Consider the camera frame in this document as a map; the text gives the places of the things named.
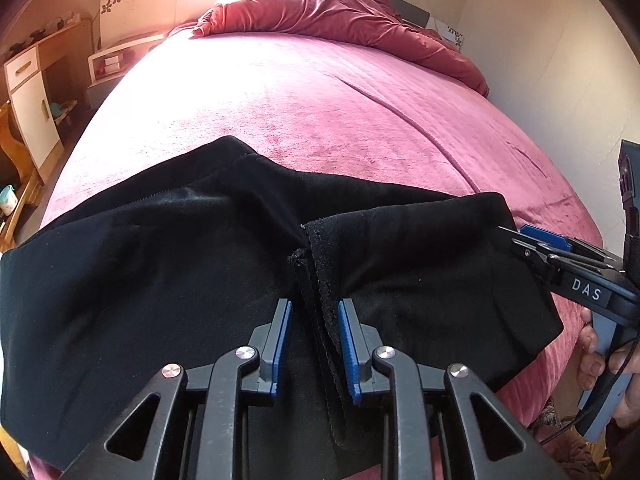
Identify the bed with pink sheet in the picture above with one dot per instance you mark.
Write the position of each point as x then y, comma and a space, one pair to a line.
300, 110

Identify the wooden desk with white cabinet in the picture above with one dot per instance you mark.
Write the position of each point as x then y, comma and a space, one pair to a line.
30, 105

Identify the red duvet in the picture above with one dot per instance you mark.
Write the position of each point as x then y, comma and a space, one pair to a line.
340, 15

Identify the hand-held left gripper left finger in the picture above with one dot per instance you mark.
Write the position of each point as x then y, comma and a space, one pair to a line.
282, 340

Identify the brown patterned cloth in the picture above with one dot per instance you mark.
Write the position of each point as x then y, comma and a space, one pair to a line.
565, 452

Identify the wooden side table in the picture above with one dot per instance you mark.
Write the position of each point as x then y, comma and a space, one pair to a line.
15, 160

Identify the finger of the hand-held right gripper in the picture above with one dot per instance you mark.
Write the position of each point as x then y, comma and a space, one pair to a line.
532, 255
542, 237

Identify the person's right hand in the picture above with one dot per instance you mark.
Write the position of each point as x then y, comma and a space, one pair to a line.
586, 360

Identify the black embroidered pants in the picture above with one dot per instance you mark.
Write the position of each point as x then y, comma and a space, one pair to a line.
175, 285

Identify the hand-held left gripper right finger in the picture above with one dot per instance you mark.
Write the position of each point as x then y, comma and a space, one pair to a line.
347, 350

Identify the teal cup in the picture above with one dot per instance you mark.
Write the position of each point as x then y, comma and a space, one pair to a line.
7, 201

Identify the white floral headboard panel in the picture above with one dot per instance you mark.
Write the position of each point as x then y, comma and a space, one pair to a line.
447, 34
145, 5

